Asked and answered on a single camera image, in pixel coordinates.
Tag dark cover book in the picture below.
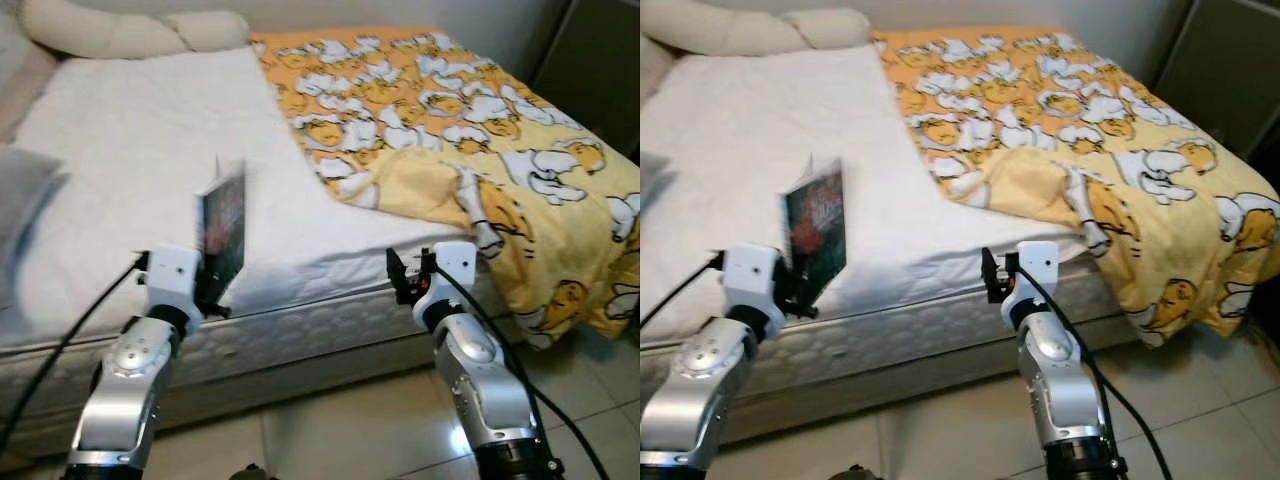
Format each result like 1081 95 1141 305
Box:
195 155 249 306
780 155 849 306

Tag yellow egg print blanket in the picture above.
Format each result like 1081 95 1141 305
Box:
870 25 1280 349
248 28 641 351

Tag beige bed base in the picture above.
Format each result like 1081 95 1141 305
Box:
0 330 451 461
640 315 1131 446

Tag white quilted mattress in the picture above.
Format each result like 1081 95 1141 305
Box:
640 42 1141 396
0 45 531 401

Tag beige knotted bolster pillow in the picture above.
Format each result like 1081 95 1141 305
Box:
640 0 873 56
20 0 251 59

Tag dark wardrobe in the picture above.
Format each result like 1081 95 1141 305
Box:
1150 0 1280 196
530 0 641 156

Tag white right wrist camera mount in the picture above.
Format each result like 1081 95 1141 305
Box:
412 240 476 326
1003 240 1061 321

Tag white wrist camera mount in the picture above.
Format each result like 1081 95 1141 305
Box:
1003 240 1061 321
145 245 206 321
722 242 786 336
412 240 476 326

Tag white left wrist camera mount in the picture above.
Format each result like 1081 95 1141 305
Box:
722 242 786 336
145 245 206 321

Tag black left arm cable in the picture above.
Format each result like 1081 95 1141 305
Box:
640 250 726 331
0 250 151 456

